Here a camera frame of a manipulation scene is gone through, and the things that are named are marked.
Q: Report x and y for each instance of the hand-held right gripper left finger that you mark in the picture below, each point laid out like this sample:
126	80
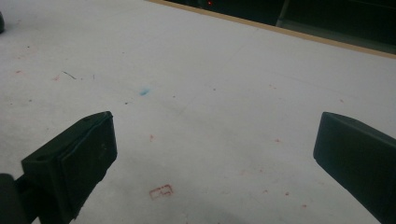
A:
77	158

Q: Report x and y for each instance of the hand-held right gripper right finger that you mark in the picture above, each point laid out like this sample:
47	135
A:
358	158

